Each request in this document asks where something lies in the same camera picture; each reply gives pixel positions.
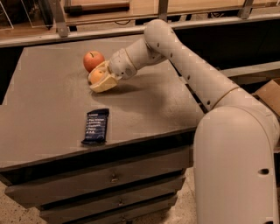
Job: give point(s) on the grey drawer cabinet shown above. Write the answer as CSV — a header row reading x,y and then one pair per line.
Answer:
x,y
87,158

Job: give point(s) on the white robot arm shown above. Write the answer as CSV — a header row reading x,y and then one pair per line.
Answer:
x,y
233,147

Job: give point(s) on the metal railing frame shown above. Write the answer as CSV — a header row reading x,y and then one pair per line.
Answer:
x,y
100,25

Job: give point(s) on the orange fruit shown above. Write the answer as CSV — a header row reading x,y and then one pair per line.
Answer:
x,y
96,76

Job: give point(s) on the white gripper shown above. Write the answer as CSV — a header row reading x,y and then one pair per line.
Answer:
x,y
121,65

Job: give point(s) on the blue rxbar wrapper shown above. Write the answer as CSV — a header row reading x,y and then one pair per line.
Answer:
x,y
96,126

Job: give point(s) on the red apple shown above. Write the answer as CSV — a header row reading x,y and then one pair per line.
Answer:
x,y
92,59

